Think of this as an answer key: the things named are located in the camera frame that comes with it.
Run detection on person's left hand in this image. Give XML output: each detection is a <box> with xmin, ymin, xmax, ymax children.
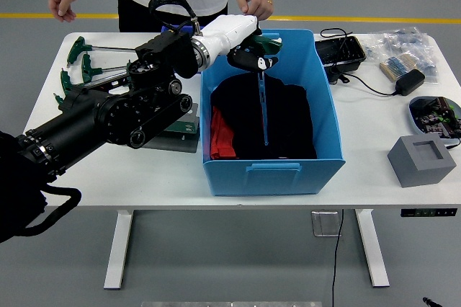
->
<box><xmin>236</xmin><ymin>0</ymin><xmax>274</xmax><ymax>22</ymax></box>

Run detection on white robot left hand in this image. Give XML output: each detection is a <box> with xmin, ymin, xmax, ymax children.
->
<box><xmin>201</xmin><ymin>14</ymin><xmax>279</xmax><ymax>71</ymax></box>

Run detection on large green T-handle hex key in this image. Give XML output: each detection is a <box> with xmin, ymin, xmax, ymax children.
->
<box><xmin>240</xmin><ymin>34</ymin><xmax>285</xmax><ymax>147</ymax></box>

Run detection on blue folding storage box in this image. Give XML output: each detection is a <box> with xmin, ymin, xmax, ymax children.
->
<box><xmin>201</xmin><ymin>28</ymin><xmax>346</xmax><ymax>198</ymax></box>

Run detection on small blue plastic bin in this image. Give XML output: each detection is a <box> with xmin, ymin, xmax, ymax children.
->
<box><xmin>161</xmin><ymin>21</ymin><xmax>197</xmax><ymax>34</ymax></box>

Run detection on white table leg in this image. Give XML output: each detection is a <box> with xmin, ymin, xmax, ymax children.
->
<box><xmin>103</xmin><ymin>209</ymin><xmax>135</xmax><ymax>290</ymax></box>
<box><xmin>354</xmin><ymin>208</ymin><xmax>390</xmax><ymax>289</ymax></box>

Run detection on black table control panel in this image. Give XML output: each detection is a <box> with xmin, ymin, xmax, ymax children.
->
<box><xmin>400</xmin><ymin>208</ymin><xmax>458</xmax><ymax>218</ymax></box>

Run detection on red cloth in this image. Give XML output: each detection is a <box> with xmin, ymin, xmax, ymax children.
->
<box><xmin>210</xmin><ymin>104</ymin><xmax>238</xmax><ymax>160</ymax></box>

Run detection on black cloth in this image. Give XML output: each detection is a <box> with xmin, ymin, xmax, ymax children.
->
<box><xmin>210</xmin><ymin>75</ymin><xmax>318</xmax><ymax>160</ymax></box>

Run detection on black plastic tray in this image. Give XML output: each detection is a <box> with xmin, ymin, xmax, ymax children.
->
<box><xmin>314</xmin><ymin>35</ymin><xmax>367</xmax><ymax>72</ymax></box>

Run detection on metal floor socket plate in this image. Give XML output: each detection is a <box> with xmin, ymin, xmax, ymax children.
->
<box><xmin>311</xmin><ymin>210</ymin><xmax>342</xmax><ymax>239</ymax></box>

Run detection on grey block with square recess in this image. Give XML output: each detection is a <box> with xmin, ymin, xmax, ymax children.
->
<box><xmin>387</xmin><ymin>133</ymin><xmax>457</xmax><ymax>189</ymax></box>

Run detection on clear bags of blue parts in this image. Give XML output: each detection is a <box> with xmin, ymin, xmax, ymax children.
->
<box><xmin>359</xmin><ymin>26</ymin><xmax>441</xmax><ymax>86</ymax></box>

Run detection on resistor tape strip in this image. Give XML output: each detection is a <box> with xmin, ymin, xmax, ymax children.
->
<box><xmin>379</xmin><ymin>53</ymin><xmax>421</xmax><ymax>83</ymax></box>

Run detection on black power adapter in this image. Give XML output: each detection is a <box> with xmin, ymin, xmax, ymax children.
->
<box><xmin>395</xmin><ymin>68</ymin><xmax>426</xmax><ymax>97</ymax></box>

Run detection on pale blue dish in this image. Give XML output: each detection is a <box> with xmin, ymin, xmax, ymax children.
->
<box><xmin>408</xmin><ymin>96</ymin><xmax>461</xmax><ymax>142</ymax></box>

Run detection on pile of electronic parts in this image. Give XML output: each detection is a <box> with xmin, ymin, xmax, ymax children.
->
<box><xmin>412</xmin><ymin>97</ymin><xmax>461</xmax><ymax>139</ymax></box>

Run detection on long green T-handle hex key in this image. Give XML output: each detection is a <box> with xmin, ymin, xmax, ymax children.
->
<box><xmin>67</xmin><ymin>35</ymin><xmax>140</xmax><ymax>66</ymax></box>

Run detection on thin black hanging cable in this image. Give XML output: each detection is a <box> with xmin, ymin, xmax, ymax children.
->
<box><xmin>330</xmin><ymin>209</ymin><xmax>345</xmax><ymax>307</ymax></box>

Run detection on black adapter cable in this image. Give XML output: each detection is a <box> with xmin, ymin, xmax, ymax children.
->
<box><xmin>319</xmin><ymin>27</ymin><xmax>401</xmax><ymax>98</ymax></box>

